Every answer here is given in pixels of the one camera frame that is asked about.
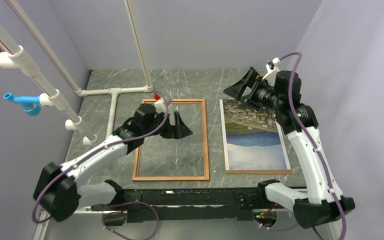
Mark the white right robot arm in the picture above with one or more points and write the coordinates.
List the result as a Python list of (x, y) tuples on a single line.
[(324, 201)]

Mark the blue faucet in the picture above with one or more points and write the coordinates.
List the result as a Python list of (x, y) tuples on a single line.
[(30, 104)]

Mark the landscape photo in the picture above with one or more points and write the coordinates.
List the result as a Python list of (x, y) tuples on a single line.
[(253, 142)]

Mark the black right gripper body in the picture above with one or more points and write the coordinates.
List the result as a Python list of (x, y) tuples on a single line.
[(262, 94)]

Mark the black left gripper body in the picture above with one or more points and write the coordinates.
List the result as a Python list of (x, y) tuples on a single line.
[(167, 131)]

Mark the wooden picture frame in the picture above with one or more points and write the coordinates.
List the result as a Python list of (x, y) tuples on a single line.
[(205, 147)]

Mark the clear acrylic sheet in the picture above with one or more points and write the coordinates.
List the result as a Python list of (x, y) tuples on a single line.
[(176, 156)]

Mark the white pvc pipe stand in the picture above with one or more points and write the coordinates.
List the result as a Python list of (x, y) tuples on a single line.
[(15, 57)]

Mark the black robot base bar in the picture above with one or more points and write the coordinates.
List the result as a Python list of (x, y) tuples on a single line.
[(240, 203)]

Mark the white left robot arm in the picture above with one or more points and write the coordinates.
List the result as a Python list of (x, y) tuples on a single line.
[(61, 189)]

